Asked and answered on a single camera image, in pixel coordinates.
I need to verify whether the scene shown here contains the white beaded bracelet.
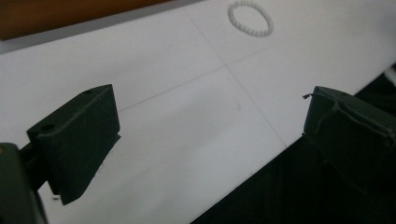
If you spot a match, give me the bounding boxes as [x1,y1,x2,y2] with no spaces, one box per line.
[227,0,275,38]

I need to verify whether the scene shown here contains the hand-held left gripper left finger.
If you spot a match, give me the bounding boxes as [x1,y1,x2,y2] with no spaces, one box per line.
[19,83,122,206]

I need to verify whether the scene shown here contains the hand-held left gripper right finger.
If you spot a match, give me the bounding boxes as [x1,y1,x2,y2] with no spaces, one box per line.
[302,86,396,200]

